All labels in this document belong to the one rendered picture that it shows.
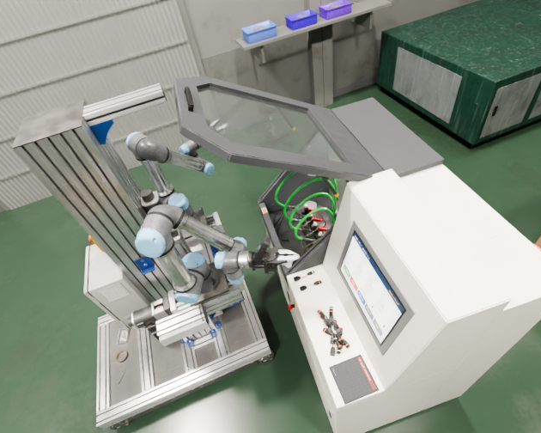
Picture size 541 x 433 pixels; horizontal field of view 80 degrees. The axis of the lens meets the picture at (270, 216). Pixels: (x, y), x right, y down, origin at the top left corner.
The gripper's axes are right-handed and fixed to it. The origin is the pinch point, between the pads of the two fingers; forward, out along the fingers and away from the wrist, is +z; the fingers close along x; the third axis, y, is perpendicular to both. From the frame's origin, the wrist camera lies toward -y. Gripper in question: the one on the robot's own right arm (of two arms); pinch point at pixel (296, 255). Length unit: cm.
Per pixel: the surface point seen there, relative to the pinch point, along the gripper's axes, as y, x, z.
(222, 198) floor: 119, -208, -108
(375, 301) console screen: 19.5, 8.8, 31.8
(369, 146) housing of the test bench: -13, -64, 37
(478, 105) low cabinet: 54, -262, 176
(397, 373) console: 36, 30, 38
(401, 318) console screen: 11.8, 21.3, 38.6
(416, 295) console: -2.0, 21.6, 42.0
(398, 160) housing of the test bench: -12, -51, 49
